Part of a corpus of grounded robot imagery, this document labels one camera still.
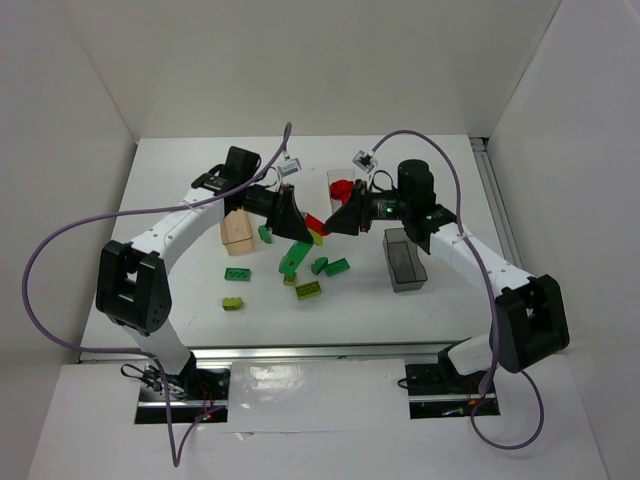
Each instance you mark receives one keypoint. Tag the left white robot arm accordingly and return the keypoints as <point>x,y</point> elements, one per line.
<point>133,288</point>

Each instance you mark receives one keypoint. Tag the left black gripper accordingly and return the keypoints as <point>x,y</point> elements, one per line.
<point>282,210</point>

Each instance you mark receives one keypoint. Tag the clear plastic container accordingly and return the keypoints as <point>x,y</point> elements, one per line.
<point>334,175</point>

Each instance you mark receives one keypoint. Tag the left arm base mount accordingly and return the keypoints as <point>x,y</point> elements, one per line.
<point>208,397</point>

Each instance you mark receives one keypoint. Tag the dark green 2x4 brick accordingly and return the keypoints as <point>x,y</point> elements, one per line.
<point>237,274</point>

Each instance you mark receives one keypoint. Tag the lime 2x4 brick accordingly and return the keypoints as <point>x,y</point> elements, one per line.
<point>308,290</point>

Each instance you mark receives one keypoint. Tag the aluminium rail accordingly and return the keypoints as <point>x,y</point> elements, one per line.
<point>316,352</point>
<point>479,146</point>

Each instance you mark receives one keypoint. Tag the long green brick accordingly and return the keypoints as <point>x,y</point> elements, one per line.
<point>292,260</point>

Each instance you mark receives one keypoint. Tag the aluminium rail right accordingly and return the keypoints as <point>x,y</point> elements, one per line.
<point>479,146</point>

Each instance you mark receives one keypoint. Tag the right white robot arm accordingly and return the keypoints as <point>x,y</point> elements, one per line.
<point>528,315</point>

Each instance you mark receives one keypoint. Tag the green 2x4 brick right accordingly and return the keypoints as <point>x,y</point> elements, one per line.
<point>337,267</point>

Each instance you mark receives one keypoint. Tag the red arched brick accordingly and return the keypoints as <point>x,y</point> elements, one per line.
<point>341,190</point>

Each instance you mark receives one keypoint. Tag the green brick stack end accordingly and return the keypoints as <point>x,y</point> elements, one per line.
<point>265,234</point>

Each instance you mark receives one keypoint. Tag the green slope brick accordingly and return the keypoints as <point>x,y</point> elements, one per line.
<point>319,265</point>

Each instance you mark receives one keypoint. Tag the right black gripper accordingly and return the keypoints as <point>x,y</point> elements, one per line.
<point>361,208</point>

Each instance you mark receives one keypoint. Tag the lime small square brick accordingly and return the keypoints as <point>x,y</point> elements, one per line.
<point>290,280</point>

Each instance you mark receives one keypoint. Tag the aluminium rail front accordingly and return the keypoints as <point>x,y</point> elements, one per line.
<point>316,352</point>

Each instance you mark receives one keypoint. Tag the lime yellow brick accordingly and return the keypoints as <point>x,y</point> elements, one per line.
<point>317,238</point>

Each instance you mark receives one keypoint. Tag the tan translucent container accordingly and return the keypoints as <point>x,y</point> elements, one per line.
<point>237,234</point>

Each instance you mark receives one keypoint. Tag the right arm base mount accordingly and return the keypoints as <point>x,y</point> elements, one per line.
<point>433,394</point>

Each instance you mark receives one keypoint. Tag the grey translucent container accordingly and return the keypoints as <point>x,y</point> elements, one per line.
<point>406,271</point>

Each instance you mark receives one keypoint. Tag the lime rounded brick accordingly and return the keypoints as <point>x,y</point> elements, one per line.
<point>232,303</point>

